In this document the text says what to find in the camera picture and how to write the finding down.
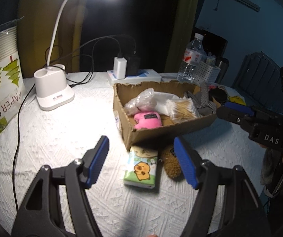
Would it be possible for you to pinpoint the grey mesh cloth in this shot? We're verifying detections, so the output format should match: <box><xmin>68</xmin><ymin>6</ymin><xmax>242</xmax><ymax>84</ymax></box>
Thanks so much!
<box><xmin>184</xmin><ymin>81</ymin><xmax>217</xmax><ymax>116</ymax></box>

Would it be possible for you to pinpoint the cotton swab pack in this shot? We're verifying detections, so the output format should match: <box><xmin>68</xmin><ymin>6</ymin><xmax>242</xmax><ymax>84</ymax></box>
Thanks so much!
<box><xmin>166</xmin><ymin>98</ymin><xmax>201</xmax><ymax>123</ymax></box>

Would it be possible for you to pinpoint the brown plush toy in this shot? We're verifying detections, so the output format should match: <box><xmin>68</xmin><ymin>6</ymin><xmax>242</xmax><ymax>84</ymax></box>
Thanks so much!
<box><xmin>161</xmin><ymin>144</ymin><xmax>182</xmax><ymax>179</ymax></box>

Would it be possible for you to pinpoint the clear plastic bag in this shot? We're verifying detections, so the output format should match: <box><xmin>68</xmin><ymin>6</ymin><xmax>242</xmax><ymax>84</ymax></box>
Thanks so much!
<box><xmin>124</xmin><ymin>88</ymin><xmax>157</xmax><ymax>116</ymax></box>

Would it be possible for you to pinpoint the pink plush toy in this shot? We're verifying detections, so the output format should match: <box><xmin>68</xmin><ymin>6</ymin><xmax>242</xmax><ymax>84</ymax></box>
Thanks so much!
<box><xmin>133</xmin><ymin>111</ymin><xmax>162</xmax><ymax>130</ymax></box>

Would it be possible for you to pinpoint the capybara tissue pack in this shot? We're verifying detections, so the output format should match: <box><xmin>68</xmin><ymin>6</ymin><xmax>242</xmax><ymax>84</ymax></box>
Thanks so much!
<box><xmin>123</xmin><ymin>146</ymin><xmax>158</xmax><ymax>189</ymax></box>

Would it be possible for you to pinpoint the person's right hand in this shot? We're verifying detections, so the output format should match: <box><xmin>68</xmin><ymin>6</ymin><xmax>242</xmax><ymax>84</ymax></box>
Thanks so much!
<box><xmin>260</xmin><ymin>148</ymin><xmax>283</xmax><ymax>198</ymax></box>

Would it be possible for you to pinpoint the yellow plastic bag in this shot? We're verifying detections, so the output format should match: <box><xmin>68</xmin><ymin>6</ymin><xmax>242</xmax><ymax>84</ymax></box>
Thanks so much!
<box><xmin>228</xmin><ymin>92</ymin><xmax>247</xmax><ymax>106</ymax></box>

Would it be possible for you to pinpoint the black round zip case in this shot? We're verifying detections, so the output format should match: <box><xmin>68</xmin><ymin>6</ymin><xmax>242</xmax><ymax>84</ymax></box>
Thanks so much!
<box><xmin>209</xmin><ymin>88</ymin><xmax>228</xmax><ymax>104</ymax></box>

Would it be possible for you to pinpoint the steel thermos cup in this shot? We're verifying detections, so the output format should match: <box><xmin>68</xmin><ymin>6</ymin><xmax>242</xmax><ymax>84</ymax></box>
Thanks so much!
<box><xmin>217</xmin><ymin>58</ymin><xmax>229</xmax><ymax>84</ymax></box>

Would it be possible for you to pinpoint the white lattice basket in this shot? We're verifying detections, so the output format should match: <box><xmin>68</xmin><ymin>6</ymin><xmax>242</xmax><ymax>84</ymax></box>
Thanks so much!
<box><xmin>193</xmin><ymin>61</ymin><xmax>221</xmax><ymax>85</ymax></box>

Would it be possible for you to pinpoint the white tablecloth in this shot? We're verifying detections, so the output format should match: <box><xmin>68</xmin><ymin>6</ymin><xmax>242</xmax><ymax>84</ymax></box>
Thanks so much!
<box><xmin>0</xmin><ymin>71</ymin><xmax>273</xmax><ymax>237</ymax></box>

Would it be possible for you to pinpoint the clear water bottle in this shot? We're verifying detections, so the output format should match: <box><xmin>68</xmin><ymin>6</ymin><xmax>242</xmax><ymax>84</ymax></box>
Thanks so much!
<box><xmin>177</xmin><ymin>33</ymin><xmax>206</xmax><ymax>83</ymax></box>

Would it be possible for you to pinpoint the white power strip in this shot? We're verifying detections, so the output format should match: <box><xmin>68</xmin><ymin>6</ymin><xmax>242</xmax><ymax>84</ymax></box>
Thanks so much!
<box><xmin>107</xmin><ymin>70</ymin><xmax>161</xmax><ymax>85</ymax></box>

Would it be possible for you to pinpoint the yellow curtain right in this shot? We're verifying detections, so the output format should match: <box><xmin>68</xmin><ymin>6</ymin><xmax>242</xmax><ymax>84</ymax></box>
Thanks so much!
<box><xmin>165</xmin><ymin>0</ymin><xmax>199</xmax><ymax>73</ymax></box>

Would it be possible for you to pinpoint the yellow curtain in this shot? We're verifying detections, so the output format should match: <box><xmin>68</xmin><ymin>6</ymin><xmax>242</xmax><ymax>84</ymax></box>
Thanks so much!
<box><xmin>165</xmin><ymin>0</ymin><xmax>199</xmax><ymax>73</ymax></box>
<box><xmin>17</xmin><ymin>0</ymin><xmax>87</xmax><ymax>78</ymax></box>

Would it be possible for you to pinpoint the black power adapter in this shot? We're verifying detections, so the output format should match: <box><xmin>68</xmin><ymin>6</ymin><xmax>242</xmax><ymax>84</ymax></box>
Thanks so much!
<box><xmin>124</xmin><ymin>54</ymin><xmax>141</xmax><ymax>76</ymax></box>

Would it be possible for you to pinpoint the cardboard box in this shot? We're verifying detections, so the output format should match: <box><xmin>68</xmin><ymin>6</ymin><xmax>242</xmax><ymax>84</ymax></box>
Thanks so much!
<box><xmin>112</xmin><ymin>80</ymin><xmax>219</xmax><ymax>151</ymax></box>

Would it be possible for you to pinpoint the white desk lamp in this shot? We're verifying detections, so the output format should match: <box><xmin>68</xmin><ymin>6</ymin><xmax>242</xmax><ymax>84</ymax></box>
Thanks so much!
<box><xmin>33</xmin><ymin>0</ymin><xmax>126</xmax><ymax>112</ymax></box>

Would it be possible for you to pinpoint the paper cup pack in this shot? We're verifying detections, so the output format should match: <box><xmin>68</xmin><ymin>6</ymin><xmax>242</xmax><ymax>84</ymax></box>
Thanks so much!
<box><xmin>0</xmin><ymin>26</ymin><xmax>26</xmax><ymax>134</ymax></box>

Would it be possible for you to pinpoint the white charger plug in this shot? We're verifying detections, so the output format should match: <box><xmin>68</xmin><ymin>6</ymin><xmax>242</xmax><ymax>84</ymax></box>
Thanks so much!
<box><xmin>113</xmin><ymin>57</ymin><xmax>128</xmax><ymax>79</ymax></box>

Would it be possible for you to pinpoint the yellow curtain left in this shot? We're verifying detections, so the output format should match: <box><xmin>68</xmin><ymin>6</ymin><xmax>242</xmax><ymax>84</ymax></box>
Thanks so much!
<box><xmin>17</xmin><ymin>0</ymin><xmax>87</xmax><ymax>78</ymax></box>

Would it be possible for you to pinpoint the grey folding bed frame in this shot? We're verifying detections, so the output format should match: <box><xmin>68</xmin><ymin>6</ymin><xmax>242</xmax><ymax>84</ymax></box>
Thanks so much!
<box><xmin>232</xmin><ymin>51</ymin><xmax>280</xmax><ymax>93</ymax></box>

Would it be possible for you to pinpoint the black lamp cable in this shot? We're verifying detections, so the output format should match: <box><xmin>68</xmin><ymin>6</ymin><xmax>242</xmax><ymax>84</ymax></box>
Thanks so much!
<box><xmin>11</xmin><ymin>35</ymin><xmax>137</xmax><ymax>213</ymax></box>

